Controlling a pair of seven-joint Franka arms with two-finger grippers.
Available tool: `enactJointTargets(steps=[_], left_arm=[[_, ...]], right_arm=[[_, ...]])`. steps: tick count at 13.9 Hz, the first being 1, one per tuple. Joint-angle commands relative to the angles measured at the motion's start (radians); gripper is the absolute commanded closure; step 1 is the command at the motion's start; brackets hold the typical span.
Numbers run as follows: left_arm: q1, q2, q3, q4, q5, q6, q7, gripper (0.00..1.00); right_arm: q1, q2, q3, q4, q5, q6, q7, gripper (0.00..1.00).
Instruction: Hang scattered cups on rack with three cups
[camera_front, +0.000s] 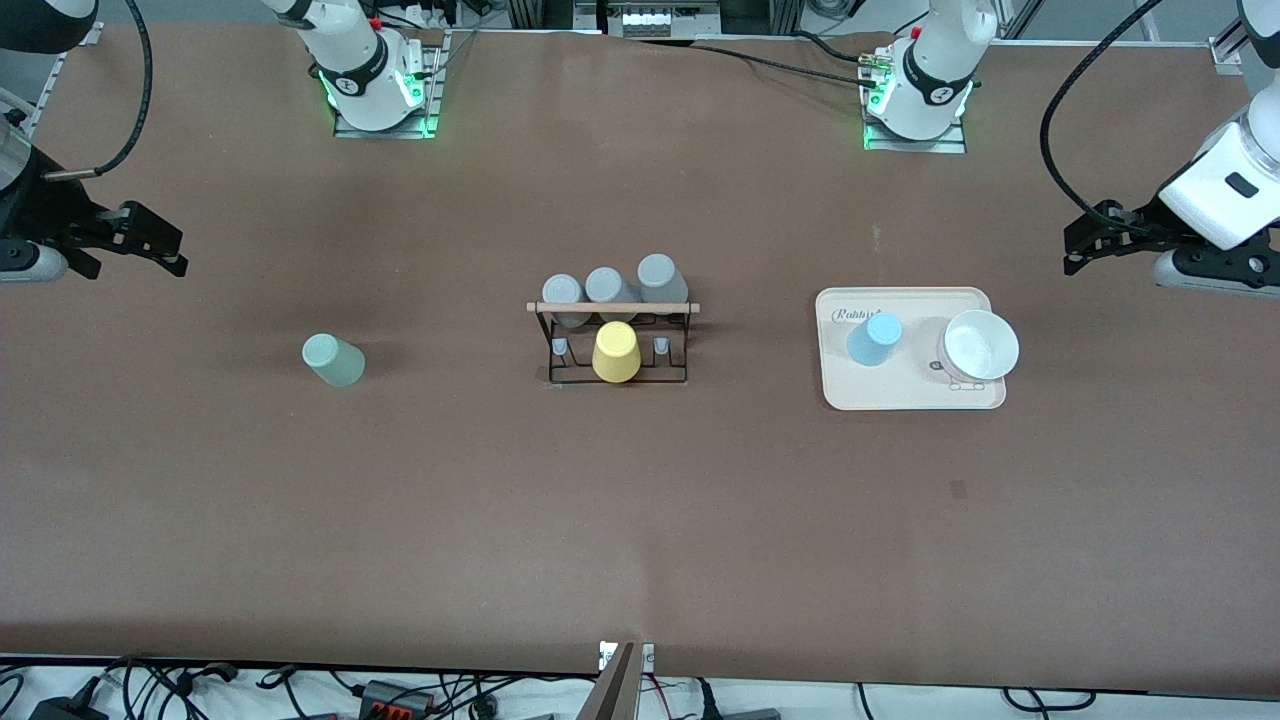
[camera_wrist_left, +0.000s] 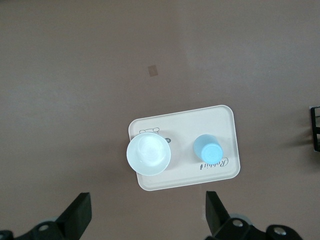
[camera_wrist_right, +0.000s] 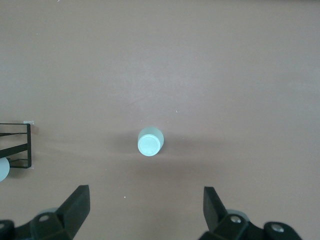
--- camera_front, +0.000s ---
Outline white bowl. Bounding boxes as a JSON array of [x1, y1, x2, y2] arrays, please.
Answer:
[[936, 309, 1021, 385]]

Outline white rack device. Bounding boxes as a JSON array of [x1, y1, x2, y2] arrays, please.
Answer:
[[605, 0, 723, 39]]

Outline light blue plastic cup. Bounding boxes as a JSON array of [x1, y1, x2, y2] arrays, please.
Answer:
[[846, 312, 905, 368]]

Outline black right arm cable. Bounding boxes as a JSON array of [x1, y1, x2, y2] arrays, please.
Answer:
[[44, 0, 154, 181]]

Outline black orange connector block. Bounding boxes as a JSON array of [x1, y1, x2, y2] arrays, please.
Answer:
[[358, 679, 438, 719]]

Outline wooden post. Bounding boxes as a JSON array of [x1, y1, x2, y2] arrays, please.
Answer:
[[578, 643, 637, 720]]

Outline yellow plastic cup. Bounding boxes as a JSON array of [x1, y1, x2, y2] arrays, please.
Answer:
[[592, 320, 642, 384]]

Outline grey plastic cup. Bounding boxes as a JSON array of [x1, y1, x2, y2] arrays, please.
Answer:
[[584, 266, 642, 323], [637, 253, 691, 307], [541, 274, 587, 329]]

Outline white power strip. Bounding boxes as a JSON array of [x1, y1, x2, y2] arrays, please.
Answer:
[[395, 0, 466, 31]]

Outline black table cable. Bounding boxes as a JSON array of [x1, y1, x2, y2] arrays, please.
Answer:
[[625, 38, 873, 87]]

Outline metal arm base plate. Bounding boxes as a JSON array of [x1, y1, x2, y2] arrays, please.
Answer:
[[333, 30, 449, 141], [862, 45, 969, 154]]

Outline black power adapter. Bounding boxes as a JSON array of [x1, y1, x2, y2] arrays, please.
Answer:
[[28, 693, 109, 720]]

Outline pale green plastic cup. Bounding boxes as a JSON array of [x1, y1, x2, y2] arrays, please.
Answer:
[[302, 334, 367, 389]]

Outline cream rabbit print tray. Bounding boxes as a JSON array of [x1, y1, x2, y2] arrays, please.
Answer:
[[815, 287, 1008, 412]]

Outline black wire cup rack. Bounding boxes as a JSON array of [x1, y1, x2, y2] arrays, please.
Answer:
[[527, 300, 701, 387]]

